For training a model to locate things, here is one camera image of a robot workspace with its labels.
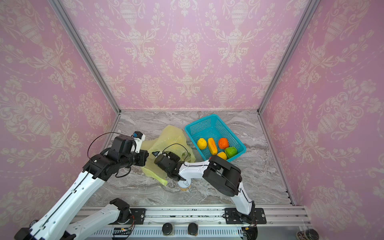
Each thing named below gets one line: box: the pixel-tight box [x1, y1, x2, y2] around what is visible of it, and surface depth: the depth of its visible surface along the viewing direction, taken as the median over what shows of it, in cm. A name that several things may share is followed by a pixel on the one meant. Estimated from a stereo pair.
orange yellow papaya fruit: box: [208, 137, 218, 156], surface depth 97 cm
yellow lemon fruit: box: [197, 138, 208, 150], surface depth 97 cm
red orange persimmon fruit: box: [218, 138, 229, 150], surface depth 97 cm
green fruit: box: [224, 146, 238, 159], surface depth 94 cm
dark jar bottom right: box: [296, 228, 320, 240], surface depth 63 cm
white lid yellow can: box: [177, 178, 192, 192], surface depth 81 cm
